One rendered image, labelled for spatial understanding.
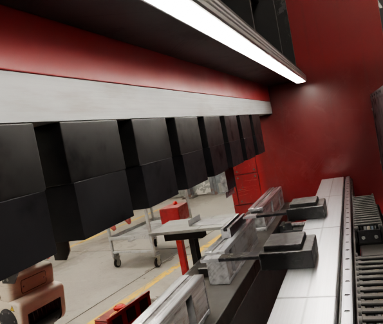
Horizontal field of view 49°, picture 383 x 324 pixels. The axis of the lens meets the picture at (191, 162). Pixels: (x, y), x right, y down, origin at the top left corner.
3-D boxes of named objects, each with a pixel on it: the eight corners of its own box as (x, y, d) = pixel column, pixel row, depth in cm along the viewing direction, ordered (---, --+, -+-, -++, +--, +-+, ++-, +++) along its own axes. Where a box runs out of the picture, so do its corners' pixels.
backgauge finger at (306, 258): (211, 257, 105) (208, 238, 104) (318, 249, 95) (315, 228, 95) (195, 274, 93) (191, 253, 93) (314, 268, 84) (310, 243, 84)
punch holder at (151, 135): (144, 198, 93) (130, 125, 92) (179, 193, 90) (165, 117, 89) (108, 213, 79) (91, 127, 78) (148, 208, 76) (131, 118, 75)
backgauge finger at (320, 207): (248, 217, 144) (246, 203, 144) (327, 209, 135) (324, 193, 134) (240, 226, 133) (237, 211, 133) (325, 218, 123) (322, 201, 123)
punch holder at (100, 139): (93, 220, 74) (75, 128, 73) (135, 215, 71) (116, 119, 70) (34, 245, 60) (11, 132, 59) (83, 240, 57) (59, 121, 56)
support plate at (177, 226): (170, 223, 157) (169, 220, 157) (237, 216, 147) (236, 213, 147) (148, 236, 140) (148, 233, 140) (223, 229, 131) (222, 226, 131)
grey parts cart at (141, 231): (156, 244, 555) (142, 174, 550) (198, 242, 522) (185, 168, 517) (111, 269, 477) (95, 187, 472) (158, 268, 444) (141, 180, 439)
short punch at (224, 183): (231, 193, 143) (226, 165, 142) (237, 192, 142) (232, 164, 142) (223, 198, 134) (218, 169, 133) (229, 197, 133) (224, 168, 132)
